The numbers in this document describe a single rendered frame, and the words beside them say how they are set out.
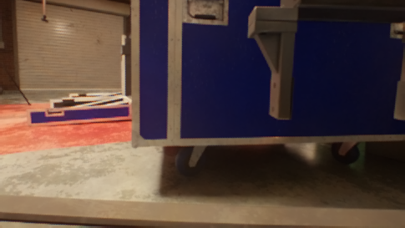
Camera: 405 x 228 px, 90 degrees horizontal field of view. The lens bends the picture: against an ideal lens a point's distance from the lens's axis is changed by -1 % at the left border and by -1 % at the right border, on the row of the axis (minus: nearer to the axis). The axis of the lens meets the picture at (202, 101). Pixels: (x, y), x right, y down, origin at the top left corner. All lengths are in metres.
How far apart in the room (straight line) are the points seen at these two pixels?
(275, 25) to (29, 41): 8.00
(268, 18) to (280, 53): 0.03
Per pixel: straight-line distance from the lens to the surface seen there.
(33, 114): 2.09
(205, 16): 0.75
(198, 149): 0.86
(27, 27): 8.18
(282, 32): 0.21
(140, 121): 0.72
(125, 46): 2.92
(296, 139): 0.87
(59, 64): 7.98
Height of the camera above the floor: 0.39
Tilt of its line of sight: 5 degrees down
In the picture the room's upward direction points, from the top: 1 degrees clockwise
